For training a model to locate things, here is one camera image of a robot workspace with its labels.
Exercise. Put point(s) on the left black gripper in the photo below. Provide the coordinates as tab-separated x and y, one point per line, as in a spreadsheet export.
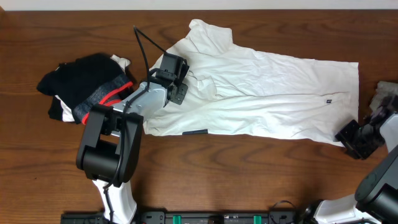
181	89

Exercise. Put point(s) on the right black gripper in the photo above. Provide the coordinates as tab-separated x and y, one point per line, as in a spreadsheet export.
345	135

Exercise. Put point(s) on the white t-shirt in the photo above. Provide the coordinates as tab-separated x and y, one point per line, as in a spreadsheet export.
236	90

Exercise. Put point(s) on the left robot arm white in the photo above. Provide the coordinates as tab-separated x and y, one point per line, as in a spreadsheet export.
109	148

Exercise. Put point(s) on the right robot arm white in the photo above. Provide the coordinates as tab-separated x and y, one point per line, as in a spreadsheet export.
375	199

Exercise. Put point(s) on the black folded clothes pile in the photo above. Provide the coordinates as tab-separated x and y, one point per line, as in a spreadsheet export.
75	87

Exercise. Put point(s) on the grey cloth at right edge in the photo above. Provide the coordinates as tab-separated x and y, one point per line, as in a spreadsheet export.
383	89

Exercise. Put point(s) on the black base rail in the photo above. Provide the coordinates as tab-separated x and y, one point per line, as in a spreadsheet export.
202	217

